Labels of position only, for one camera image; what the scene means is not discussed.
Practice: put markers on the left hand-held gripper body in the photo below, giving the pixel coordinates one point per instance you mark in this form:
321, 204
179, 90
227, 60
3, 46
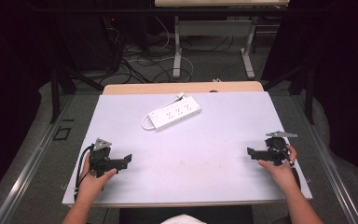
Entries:
99, 157

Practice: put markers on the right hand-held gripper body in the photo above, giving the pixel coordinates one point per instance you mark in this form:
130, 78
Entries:
275, 149

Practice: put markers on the person's right hand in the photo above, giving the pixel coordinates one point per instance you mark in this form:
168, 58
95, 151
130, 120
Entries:
282, 175

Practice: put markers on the person's left hand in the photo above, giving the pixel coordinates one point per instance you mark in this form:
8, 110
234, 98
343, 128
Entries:
88, 185

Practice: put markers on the white table cover board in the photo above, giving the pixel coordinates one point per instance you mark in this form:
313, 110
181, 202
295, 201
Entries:
192, 149

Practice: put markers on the black metal stand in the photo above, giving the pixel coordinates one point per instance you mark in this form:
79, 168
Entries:
56, 93
309, 93

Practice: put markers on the white power strip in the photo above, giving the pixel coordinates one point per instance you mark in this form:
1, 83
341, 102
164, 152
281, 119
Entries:
175, 113

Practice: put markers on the person's white clothing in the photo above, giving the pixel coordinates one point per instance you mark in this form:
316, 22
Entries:
183, 219

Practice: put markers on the black computer tower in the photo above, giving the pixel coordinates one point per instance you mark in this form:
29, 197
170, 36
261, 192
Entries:
87, 40

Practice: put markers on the white desk with metal legs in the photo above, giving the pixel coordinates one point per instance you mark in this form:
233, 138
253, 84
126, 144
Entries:
214, 28

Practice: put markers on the black rectangular floor frame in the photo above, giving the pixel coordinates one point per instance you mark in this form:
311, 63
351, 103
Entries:
56, 133

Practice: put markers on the aluminium floor rail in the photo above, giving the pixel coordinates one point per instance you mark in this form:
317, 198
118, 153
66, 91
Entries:
329, 168
28, 165

